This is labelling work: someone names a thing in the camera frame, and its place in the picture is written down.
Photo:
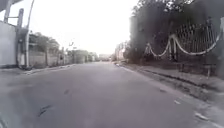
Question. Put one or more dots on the dark railing fence with pale swag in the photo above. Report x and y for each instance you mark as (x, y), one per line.
(193, 43)

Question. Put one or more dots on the dark tree mass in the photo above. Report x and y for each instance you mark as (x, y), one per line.
(156, 26)

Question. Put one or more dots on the grey boundary wall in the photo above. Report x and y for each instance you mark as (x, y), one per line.
(50, 58)

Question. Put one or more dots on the grey pavement strip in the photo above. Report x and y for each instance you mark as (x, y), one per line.
(40, 69)

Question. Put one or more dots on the pale wall with pillars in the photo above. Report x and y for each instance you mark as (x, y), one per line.
(8, 45)

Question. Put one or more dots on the roadside verge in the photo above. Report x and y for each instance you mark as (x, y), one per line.
(186, 80)

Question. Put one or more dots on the grey asphalt road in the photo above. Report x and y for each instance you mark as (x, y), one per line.
(100, 96)

